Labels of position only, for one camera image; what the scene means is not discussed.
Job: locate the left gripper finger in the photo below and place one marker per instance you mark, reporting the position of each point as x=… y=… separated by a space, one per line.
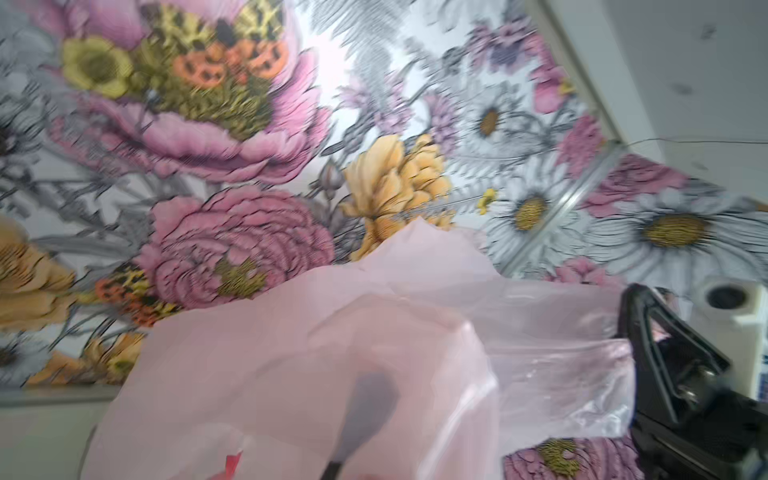
x=372 y=401

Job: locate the pink plastic bag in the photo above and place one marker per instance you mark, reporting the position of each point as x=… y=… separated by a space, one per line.
x=491 y=371

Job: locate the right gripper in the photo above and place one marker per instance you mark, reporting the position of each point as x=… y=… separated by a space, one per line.
x=688 y=423

